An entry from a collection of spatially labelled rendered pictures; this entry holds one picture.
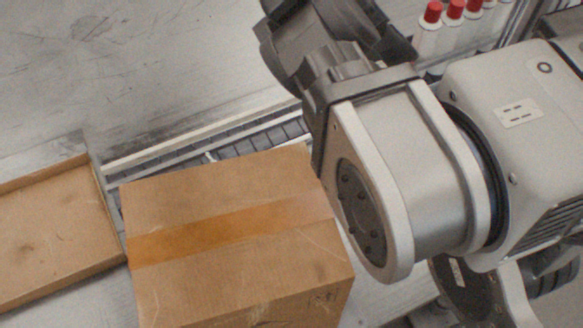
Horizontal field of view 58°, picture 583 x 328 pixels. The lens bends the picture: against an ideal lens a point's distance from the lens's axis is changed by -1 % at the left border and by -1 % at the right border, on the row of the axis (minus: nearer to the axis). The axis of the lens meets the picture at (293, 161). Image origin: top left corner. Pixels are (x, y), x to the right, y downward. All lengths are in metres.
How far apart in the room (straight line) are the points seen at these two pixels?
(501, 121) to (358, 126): 0.10
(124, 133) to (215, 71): 0.27
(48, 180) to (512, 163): 1.03
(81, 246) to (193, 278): 0.43
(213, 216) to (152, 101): 0.57
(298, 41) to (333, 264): 0.36
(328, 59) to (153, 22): 1.06
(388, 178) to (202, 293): 0.43
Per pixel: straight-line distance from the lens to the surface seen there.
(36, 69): 1.47
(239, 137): 1.06
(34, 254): 1.18
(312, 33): 0.51
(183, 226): 0.80
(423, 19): 1.20
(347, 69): 0.46
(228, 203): 0.81
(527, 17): 1.16
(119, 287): 1.10
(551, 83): 0.45
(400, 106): 0.43
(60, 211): 1.21
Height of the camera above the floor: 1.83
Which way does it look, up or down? 57 degrees down
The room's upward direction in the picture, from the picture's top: 3 degrees clockwise
